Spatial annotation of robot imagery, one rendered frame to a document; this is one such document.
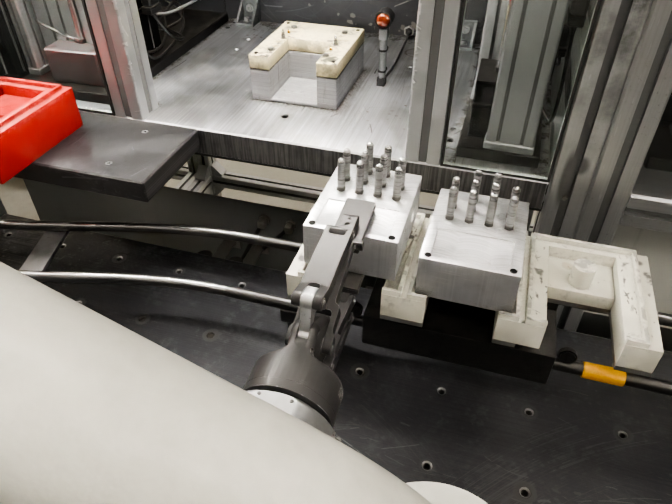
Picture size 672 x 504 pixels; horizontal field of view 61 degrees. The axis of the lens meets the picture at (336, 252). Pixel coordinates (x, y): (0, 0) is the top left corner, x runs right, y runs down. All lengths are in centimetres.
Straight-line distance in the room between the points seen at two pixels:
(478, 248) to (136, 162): 43
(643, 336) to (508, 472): 22
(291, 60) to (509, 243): 49
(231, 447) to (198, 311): 70
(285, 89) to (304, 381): 56
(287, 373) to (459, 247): 23
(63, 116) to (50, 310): 68
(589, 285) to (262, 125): 46
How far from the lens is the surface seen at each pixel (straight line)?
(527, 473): 72
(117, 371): 17
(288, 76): 93
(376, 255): 56
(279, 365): 44
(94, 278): 75
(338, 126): 80
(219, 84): 94
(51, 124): 83
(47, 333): 17
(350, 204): 57
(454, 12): 65
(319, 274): 46
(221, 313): 85
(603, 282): 67
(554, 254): 69
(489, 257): 57
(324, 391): 43
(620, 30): 67
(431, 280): 57
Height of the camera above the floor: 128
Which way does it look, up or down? 40 degrees down
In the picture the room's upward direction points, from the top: straight up
